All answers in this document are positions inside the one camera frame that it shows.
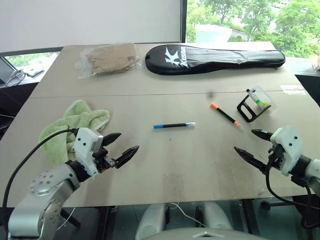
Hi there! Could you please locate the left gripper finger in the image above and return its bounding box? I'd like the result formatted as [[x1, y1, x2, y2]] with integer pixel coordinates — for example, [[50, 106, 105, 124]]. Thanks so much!
[[102, 132, 123, 148], [115, 145, 140, 169]]

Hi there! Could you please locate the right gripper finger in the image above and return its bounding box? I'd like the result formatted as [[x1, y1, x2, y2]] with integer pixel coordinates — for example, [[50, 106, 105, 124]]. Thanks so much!
[[251, 128, 274, 142], [233, 146, 270, 175]]

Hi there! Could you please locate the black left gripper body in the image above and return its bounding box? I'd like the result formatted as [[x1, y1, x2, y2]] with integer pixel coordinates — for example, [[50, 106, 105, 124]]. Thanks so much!
[[93, 136, 119, 174]]

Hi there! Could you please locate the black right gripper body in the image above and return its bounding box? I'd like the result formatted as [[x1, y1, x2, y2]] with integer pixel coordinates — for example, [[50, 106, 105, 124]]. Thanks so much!
[[266, 144, 286, 173]]

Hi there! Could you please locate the black metal box stand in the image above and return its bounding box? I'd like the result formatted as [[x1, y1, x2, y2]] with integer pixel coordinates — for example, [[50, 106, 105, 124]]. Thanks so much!
[[236, 95, 272, 124]]

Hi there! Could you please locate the clear plastic tube rack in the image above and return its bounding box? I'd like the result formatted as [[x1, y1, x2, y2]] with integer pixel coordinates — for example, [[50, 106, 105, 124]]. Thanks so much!
[[245, 85, 279, 115]]

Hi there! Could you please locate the orange capped black pen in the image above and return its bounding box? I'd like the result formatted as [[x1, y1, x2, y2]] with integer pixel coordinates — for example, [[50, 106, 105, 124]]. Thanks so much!
[[209, 101, 245, 131]]

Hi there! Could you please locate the blue capped black pen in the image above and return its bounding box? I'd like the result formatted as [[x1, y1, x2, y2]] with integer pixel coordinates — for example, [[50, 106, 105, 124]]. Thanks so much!
[[153, 121, 197, 130]]

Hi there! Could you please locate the green terry towel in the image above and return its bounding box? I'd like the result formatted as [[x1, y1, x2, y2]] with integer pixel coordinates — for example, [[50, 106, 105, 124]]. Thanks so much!
[[39, 99, 111, 167]]

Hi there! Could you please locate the clear tape strip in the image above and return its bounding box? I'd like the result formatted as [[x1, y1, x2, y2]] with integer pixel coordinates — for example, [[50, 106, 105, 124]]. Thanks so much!
[[279, 84, 307, 96]]

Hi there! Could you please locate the black table leg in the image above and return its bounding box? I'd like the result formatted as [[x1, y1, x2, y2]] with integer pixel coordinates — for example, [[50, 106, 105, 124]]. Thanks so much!
[[240, 198, 261, 236]]

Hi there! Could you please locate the black desk with white edge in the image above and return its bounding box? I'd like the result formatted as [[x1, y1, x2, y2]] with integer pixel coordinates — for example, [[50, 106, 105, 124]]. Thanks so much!
[[294, 73, 320, 107]]

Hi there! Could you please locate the grey rounded robot leg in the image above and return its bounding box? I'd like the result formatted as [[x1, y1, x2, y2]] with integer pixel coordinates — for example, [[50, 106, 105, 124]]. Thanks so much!
[[135, 203, 168, 240], [199, 200, 234, 230]]

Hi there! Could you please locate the plastic bag with brown cloth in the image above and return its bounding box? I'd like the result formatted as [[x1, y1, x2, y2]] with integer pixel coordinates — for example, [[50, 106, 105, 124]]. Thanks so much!
[[74, 42, 143, 81]]

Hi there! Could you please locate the grey robot torso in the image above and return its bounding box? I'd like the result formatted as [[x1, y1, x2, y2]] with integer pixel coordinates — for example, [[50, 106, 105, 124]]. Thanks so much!
[[159, 225, 262, 240]]

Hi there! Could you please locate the black racket bag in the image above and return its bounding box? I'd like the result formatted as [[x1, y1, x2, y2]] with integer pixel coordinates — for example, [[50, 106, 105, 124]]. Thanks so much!
[[144, 44, 287, 76]]

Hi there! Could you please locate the black side desk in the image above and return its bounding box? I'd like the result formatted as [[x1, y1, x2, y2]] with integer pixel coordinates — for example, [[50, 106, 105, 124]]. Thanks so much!
[[0, 81, 39, 137]]

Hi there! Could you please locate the dark laptop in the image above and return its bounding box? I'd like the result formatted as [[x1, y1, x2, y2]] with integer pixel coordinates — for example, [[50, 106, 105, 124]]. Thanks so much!
[[0, 56, 14, 85]]

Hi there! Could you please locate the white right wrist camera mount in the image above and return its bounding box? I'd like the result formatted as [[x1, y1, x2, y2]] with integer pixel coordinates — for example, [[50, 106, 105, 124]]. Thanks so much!
[[270, 125, 305, 176]]

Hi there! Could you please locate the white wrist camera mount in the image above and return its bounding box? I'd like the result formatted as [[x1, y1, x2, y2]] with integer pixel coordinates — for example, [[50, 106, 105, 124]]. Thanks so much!
[[74, 127, 104, 177], [270, 125, 305, 176]]

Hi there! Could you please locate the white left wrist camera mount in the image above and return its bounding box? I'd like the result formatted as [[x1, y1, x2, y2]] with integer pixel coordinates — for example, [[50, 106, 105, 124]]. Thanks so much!
[[74, 127, 104, 177]]

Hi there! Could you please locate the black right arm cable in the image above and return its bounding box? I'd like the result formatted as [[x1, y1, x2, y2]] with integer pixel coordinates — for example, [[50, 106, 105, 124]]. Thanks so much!
[[264, 149, 320, 230]]

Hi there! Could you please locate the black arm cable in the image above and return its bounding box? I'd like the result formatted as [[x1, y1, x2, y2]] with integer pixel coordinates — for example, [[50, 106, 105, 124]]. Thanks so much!
[[264, 149, 320, 230], [1, 128, 78, 208]]

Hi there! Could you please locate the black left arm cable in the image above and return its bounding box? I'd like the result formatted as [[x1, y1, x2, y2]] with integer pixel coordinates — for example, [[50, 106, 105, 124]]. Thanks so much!
[[1, 128, 78, 208]]

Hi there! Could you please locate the thin white cable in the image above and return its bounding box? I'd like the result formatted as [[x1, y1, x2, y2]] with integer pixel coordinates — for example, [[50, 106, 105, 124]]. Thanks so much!
[[167, 202, 209, 228]]

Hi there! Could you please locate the grey cable bundle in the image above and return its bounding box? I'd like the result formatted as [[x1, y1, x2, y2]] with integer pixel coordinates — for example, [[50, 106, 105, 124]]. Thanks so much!
[[5, 70, 26, 88]]

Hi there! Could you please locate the black window frame post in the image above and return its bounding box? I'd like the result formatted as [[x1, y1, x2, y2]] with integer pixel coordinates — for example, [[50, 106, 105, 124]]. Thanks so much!
[[179, 0, 189, 44]]

